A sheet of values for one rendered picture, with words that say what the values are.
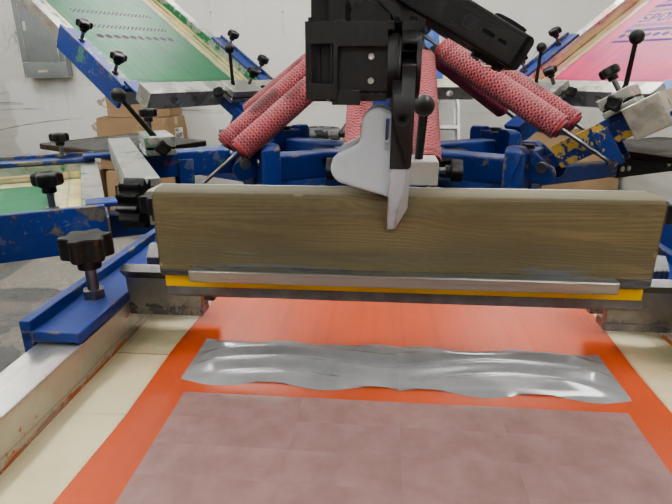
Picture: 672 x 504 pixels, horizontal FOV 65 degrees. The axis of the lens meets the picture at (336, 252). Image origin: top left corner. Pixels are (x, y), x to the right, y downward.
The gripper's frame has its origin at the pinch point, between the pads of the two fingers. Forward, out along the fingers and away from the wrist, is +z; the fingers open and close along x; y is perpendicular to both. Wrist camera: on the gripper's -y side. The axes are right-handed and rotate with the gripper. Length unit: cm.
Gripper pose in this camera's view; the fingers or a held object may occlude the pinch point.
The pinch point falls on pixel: (400, 207)
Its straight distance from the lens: 43.5
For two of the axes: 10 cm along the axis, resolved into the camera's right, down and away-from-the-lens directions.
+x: -0.9, 3.3, -9.4
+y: -10.0, -0.3, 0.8
